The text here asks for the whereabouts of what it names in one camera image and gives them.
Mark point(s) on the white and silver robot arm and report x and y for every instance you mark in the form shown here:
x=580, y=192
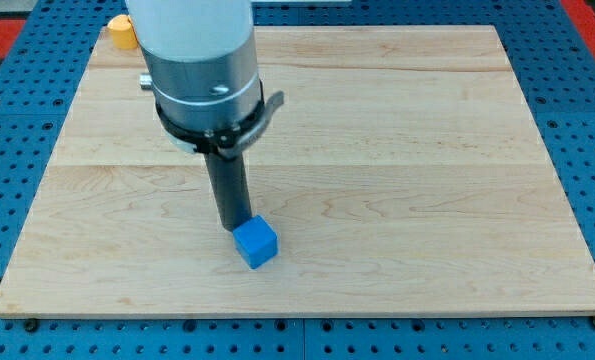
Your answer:
x=201, y=56

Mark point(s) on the black cylindrical pointer tool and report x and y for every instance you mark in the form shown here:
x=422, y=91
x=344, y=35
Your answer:
x=230, y=189

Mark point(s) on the blue cube block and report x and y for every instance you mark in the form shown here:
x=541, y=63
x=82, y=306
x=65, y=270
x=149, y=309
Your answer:
x=256, y=241

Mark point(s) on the light wooden board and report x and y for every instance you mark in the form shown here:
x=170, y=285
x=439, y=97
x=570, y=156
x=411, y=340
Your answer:
x=404, y=175

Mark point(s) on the yellow cylinder block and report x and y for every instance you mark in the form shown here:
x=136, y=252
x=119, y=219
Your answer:
x=122, y=32

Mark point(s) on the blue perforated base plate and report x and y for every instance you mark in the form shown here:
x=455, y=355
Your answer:
x=556, y=71

